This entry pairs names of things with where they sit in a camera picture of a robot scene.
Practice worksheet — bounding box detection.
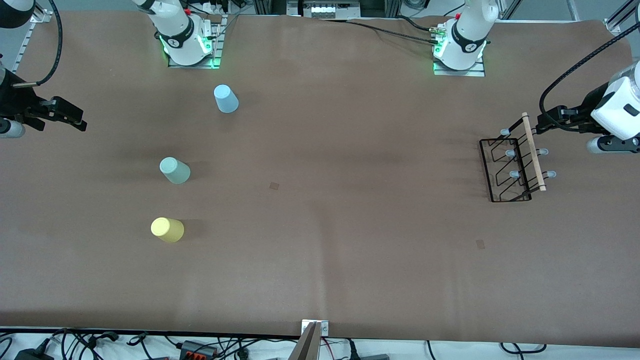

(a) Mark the black cable bundle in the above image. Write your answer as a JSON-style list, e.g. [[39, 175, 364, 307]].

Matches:
[[0, 327, 301, 360]]

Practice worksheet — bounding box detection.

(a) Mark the yellow plastic cup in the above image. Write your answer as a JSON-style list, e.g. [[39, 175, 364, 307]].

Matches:
[[150, 217, 185, 244]]

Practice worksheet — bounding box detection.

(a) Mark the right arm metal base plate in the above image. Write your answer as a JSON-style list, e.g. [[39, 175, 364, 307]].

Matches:
[[167, 14, 222, 69]]

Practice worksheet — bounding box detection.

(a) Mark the orange black connector block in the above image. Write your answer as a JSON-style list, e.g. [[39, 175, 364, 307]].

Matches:
[[179, 340, 219, 359]]

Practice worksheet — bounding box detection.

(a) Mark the black wire cup holder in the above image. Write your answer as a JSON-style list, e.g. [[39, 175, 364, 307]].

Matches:
[[479, 112, 557, 203]]

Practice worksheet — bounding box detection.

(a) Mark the light blue plastic cup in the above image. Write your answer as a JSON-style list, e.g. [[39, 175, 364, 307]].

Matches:
[[213, 84, 240, 114]]

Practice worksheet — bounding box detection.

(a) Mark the white power strip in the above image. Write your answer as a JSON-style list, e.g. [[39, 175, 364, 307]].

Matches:
[[192, 0, 251, 16]]

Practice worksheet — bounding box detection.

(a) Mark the black base cable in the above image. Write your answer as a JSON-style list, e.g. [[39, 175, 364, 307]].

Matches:
[[320, 16, 443, 46]]

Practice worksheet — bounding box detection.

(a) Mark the white metal bracket plate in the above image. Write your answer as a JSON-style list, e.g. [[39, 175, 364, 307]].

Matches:
[[301, 320, 330, 337]]

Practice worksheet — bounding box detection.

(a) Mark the black power adapter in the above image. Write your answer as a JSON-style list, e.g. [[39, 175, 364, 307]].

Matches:
[[14, 348, 55, 360]]

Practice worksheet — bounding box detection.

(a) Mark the grey camera post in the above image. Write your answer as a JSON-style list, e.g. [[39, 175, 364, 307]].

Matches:
[[289, 321, 322, 360]]

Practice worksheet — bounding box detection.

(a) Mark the table cover mat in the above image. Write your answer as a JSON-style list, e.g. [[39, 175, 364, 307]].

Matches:
[[0, 11, 640, 349]]

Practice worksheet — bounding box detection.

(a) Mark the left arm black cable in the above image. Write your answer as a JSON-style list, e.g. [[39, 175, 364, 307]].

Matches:
[[539, 22, 640, 133]]

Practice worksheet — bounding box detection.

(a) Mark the teal green plastic cup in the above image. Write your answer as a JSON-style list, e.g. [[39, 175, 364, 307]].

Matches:
[[159, 156, 191, 185]]

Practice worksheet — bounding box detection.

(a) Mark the black cable loop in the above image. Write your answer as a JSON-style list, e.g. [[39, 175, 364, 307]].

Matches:
[[500, 342, 547, 354]]

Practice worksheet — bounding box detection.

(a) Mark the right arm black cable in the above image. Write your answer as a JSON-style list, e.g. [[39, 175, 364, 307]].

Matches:
[[11, 0, 63, 89]]

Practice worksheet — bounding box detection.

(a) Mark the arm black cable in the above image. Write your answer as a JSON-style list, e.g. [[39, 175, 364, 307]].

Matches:
[[539, 22, 640, 133], [11, 0, 63, 89]]

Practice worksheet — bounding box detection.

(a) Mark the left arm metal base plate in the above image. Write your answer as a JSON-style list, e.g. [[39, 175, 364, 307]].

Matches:
[[433, 55, 486, 77]]

